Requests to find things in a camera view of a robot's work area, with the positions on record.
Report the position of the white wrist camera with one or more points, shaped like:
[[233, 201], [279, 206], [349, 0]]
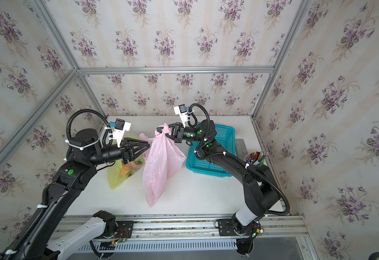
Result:
[[185, 116], [118, 129]]

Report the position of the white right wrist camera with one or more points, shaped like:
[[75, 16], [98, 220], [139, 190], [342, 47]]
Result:
[[185, 116]]

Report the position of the yellow-green plastic bag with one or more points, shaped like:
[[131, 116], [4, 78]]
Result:
[[120, 172]]

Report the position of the grey sharpening stone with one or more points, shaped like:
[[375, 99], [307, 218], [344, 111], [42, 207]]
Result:
[[241, 149]]

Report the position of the cup of coloured pens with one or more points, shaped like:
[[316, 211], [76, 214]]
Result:
[[256, 158]]

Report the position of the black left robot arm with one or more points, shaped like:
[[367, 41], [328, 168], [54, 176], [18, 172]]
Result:
[[85, 153]]

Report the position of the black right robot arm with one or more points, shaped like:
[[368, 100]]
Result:
[[262, 196]]

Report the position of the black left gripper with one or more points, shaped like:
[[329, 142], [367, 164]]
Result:
[[126, 150]]

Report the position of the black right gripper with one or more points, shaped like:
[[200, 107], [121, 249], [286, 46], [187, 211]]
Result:
[[180, 134]]

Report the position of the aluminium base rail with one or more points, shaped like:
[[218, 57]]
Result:
[[162, 233]]

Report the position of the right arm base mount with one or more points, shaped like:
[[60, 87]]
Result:
[[245, 235]]

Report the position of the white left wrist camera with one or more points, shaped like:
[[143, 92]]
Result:
[[118, 129]]

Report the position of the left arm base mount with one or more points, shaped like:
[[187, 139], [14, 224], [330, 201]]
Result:
[[113, 236]]

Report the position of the pink plastic bag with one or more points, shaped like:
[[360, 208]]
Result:
[[162, 161]]

